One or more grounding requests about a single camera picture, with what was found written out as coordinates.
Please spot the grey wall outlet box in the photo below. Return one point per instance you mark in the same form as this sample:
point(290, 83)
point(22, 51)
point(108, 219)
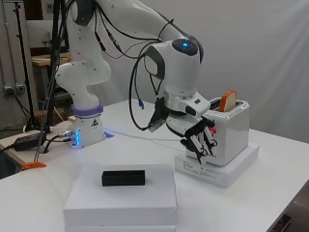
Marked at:
point(14, 88)

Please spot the wooden work table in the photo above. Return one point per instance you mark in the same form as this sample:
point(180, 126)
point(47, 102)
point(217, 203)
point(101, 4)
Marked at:
point(42, 60)

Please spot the black power brick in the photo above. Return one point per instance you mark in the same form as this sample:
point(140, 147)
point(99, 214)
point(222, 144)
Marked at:
point(30, 141)

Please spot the toast bread slice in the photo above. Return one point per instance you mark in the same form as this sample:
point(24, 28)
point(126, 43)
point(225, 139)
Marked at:
point(228, 101)

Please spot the orange clamp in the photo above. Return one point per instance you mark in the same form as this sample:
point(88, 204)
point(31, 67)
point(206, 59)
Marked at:
point(33, 166)

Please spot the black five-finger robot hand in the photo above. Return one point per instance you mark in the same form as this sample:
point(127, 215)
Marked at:
point(198, 133)

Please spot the white seven-joint robot arm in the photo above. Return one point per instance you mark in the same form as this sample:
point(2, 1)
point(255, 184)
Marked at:
point(180, 74)

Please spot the steel toaster with red lever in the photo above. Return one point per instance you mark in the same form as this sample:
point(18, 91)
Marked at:
point(233, 135)

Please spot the black block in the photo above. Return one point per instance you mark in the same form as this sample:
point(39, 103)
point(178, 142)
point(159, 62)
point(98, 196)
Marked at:
point(123, 178)

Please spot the white flat box with print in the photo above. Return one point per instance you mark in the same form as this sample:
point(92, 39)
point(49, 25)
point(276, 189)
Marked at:
point(225, 175)

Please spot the black tripod stand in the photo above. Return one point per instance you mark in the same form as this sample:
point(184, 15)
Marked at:
point(25, 64)

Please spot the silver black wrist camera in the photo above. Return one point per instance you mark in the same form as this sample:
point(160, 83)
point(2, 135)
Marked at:
point(157, 117)

